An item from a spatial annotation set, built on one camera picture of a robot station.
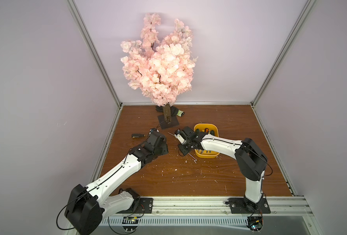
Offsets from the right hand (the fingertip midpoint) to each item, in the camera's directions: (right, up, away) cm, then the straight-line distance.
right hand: (181, 145), depth 91 cm
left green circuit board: (-27, -36, -18) cm, 48 cm away
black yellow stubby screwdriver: (-32, +5, +7) cm, 33 cm away
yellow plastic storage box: (+13, -5, -2) cm, 15 cm away
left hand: (-8, +2, -9) cm, 12 cm away
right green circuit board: (+36, -34, -21) cm, 54 cm away
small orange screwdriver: (+9, -10, -2) cm, 13 cm away
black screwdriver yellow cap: (-7, +6, +10) cm, 13 cm away
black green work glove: (-5, +22, +23) cm, 33 cm away
